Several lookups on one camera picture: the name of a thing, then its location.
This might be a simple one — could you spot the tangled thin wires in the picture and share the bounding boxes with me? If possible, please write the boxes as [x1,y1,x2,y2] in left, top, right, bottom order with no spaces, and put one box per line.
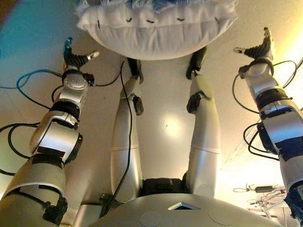
[233,183,288,213]

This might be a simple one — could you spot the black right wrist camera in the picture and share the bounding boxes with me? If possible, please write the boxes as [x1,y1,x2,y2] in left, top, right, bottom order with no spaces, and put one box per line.
[238,58,275,79]

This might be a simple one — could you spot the black looped cable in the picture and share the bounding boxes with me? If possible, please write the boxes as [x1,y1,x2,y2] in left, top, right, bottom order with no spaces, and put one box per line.
[0,122,41,177]
[232,60,298,114]
[243,122,281,162]

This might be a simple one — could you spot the silver left robot leg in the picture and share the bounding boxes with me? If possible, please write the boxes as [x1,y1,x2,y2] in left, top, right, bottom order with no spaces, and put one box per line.
[110,58,145,204]

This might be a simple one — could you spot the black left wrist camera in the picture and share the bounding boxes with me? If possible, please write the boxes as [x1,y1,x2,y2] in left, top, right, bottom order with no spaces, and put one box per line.
[62,69,95,87]

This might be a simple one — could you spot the grey robot torso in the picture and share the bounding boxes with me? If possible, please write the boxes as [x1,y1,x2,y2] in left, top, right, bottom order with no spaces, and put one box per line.
[89,177,285,227]

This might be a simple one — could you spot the white fringed square cushion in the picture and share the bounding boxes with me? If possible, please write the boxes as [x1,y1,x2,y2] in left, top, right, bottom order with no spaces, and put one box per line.
[74,0,239,61]

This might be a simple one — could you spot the dark left robot hand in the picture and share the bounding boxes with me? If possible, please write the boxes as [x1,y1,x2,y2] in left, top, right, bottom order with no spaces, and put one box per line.
[62,36,100,71]

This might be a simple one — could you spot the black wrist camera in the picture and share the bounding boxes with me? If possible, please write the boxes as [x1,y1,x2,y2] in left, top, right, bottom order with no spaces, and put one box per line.
[238,58,275,79]
[62,69,95,87]

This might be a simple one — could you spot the blue cable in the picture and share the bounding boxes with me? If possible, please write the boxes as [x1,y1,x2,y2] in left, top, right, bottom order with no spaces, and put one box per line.
[0,68,66,90]

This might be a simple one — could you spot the dark right robot hand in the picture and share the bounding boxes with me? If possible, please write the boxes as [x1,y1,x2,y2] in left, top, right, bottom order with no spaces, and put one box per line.
[233,26,275,62]

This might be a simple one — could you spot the long black cable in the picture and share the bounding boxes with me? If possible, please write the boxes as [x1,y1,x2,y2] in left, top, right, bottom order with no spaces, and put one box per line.
[99,60,133,213]

